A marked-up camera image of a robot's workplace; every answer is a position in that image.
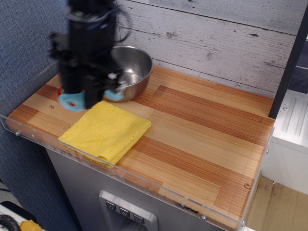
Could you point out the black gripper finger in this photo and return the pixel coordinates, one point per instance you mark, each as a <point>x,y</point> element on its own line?
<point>71,78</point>
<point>94,91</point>

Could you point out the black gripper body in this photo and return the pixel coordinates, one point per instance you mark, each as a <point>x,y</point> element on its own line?
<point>88,44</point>

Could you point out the light blue brush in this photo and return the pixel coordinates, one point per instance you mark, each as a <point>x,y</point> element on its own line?
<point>76,102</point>

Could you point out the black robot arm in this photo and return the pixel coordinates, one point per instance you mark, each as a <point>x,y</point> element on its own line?
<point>92,6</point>

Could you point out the yellow folded cloth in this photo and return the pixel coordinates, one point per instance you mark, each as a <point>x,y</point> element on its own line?
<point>106,132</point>

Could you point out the red toy strawberry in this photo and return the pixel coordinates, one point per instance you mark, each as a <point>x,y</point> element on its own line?
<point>61,91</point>

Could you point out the stainless steel bowl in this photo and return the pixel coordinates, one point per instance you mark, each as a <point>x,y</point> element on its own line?
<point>137,66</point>

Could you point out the grey toy fridge cabinet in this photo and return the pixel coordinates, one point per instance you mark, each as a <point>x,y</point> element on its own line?
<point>85,189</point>

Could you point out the grey dispenser button panel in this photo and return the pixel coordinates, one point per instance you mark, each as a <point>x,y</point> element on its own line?
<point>125,211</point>

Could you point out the black and yellow object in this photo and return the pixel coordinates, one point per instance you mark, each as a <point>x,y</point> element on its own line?
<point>10,224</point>

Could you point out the white toy sink counter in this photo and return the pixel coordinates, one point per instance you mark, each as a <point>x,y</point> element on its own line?
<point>286,158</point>

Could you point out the clear acrylic guard rail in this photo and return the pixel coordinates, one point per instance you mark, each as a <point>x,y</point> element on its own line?
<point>236,120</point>

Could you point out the black right frame post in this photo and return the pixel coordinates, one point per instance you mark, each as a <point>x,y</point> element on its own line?
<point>291,64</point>

